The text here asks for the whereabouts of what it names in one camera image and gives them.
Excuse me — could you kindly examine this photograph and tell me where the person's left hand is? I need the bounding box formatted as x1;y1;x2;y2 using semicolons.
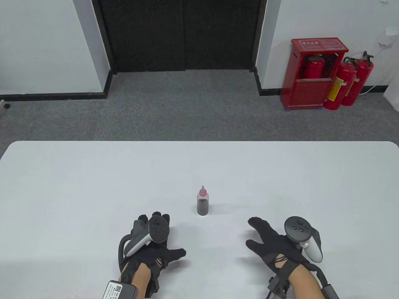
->
126;212;187;274

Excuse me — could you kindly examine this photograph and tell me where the person's right hand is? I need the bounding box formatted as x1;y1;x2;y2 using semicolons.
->
246;217;309;274

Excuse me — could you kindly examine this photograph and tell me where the clear soy sauce bottle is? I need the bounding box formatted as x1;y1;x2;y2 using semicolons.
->
197;192;210;216

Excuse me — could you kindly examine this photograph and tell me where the person's right forearm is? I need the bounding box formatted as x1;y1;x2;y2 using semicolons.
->
288;265;324;299

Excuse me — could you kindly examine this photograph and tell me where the person's left forearm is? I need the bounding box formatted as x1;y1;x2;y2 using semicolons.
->
129;263;152;293

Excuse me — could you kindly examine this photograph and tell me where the grey right hand controller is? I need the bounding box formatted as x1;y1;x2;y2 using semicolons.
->
284;216;323;263

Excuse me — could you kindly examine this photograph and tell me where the red fire extinguisher cabinet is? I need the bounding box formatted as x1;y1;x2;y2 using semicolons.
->
281;37;349;110

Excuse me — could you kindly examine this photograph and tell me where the red extinguisher with yellow label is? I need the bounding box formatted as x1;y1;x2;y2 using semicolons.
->
323;57;358;110

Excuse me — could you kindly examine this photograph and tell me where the red extinguisher inside cabinet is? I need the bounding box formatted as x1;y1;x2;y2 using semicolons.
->
304;54;325;80

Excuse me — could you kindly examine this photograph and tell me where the white slanted board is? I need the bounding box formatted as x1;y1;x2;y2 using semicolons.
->
383;84;399;112

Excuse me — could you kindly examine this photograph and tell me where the plain red fire extinguisher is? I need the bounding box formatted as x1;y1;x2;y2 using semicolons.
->
341;51;374;106

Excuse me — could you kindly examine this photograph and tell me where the black double door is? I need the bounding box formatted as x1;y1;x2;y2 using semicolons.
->
92;0;268;74

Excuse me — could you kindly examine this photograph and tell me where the black controller strap loop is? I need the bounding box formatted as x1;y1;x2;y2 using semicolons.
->
118;235;133;274

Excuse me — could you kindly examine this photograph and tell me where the black left wrist camera module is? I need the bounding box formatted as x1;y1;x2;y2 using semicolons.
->
103;280;138;299

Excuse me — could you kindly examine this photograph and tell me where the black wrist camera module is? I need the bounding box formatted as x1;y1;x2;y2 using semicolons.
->
103;280;138;299
321;283;340;299

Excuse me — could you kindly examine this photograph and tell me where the black right wrist camera module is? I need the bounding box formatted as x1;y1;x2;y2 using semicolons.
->
321;283;340;299

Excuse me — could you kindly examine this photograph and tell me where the white wall cable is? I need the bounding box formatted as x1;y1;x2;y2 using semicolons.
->
360;34;393;95

